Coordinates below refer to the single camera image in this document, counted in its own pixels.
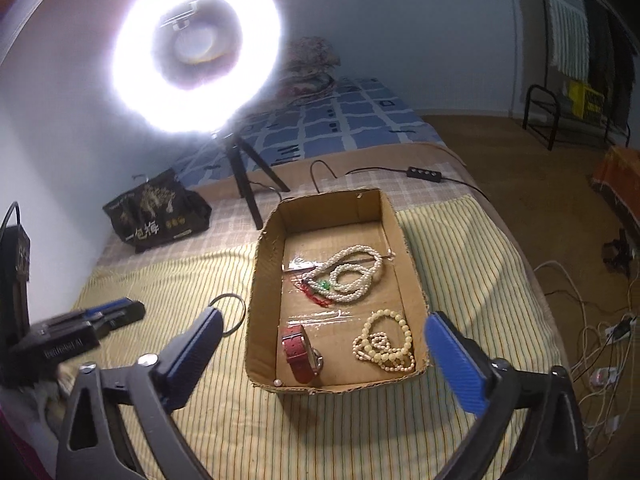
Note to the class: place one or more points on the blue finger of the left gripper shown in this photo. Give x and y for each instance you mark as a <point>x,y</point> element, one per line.
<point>104,325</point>
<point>117,307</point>

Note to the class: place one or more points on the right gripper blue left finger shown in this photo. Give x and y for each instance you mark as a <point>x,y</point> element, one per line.
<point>94,442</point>

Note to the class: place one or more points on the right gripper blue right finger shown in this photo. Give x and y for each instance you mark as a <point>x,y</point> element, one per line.
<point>551,443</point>

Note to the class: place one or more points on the red strap wristwatch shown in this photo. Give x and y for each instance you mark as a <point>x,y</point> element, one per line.
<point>304,360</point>

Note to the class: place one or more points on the dark thin bangle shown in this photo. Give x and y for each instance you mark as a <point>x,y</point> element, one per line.
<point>233,310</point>

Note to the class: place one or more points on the black gift bag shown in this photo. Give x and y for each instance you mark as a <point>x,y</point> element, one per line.
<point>158,212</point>

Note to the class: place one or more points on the plaid beige bed sheet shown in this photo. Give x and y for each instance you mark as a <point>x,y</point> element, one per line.
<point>409,174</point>

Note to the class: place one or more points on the yellow striped bed sheet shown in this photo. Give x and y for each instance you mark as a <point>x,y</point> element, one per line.
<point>468,268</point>

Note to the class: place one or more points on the black tripod stand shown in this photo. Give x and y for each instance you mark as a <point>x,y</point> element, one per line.
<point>233,146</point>

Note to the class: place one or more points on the open cardboard box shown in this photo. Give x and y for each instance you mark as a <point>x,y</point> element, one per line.
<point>339,264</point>

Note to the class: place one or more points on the orange cardboard box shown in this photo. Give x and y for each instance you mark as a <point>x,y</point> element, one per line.
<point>618,175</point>

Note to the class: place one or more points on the blue patterned blanket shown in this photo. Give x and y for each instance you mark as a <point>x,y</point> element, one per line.
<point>358,113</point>

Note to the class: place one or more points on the black metal clothes rack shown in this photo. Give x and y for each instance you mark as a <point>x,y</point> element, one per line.
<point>547,107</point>

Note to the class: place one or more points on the yellow box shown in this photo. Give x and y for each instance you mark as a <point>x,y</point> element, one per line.
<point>587,104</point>

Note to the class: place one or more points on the hanging dark clothes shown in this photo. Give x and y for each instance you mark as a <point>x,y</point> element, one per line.
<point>611,61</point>

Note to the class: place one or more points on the hanging white striped cloth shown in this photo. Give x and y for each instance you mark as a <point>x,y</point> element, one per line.
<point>570,38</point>

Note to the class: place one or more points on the bright ring light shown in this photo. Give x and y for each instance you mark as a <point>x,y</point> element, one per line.
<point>188,66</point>

